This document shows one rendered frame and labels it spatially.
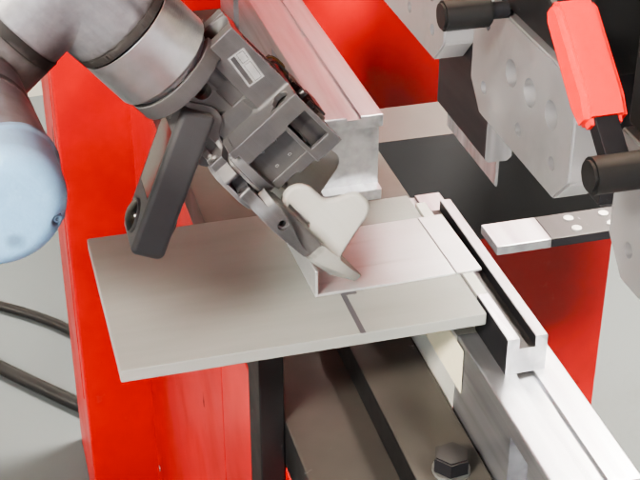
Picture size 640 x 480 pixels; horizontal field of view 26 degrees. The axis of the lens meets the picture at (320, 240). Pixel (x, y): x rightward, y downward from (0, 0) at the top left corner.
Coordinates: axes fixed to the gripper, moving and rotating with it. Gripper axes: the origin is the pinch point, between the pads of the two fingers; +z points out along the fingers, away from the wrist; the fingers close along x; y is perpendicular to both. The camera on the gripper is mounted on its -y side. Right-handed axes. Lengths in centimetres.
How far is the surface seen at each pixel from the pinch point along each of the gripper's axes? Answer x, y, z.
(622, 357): 105, 5, 136
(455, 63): 0.9, 16.5, -4.3
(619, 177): -36.3, 18.0, -17.3
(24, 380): 127, -78, 63
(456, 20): -16.3, 17.9, -17.2
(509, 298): -8.2, 8.0, 8.0
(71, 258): 85, -41, 30
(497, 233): -0.3, 10.2, 9.1
